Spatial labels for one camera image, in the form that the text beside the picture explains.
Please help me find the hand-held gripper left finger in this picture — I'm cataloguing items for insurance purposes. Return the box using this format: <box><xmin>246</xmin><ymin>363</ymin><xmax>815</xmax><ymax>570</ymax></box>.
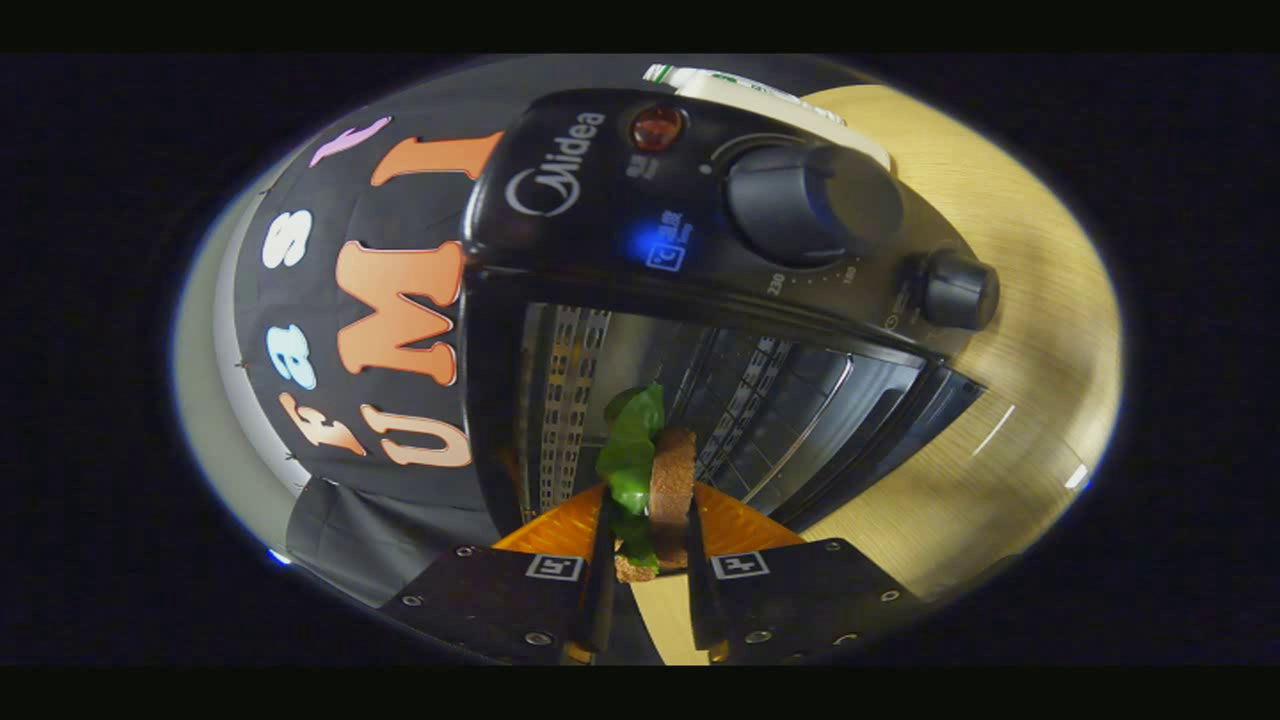
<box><xmin>380</xmin><ymin>484</ymin><xmax>619</xmax><ymax>666</ymax></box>

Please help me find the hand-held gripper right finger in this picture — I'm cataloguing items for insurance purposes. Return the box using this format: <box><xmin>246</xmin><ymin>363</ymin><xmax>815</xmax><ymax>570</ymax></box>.
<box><xmin>684</xmin><ymin>484</ymin><xmax>933</xmax><ymax>666</ymax></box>

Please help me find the bread sandwich with lettuce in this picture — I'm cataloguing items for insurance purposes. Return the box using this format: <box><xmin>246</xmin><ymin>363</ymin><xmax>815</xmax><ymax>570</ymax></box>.
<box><xmin>595</xmin><ymin>383</ymin><xmax>698</xmax><ymax>583</ymax></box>

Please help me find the black toaster oven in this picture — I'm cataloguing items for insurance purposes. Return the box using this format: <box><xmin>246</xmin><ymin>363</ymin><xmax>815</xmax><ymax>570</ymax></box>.
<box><xmin>462</xmin><ymin>88</ymin><xmax>1001</xmax><ymax>541</ymax></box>

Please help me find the black backdrop cloth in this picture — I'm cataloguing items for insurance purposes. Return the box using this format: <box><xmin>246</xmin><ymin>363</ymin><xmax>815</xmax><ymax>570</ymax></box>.
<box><xmin>235</xmin><ymin>110</ymin><xmax>521</xmax><ymax>606</ymax></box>

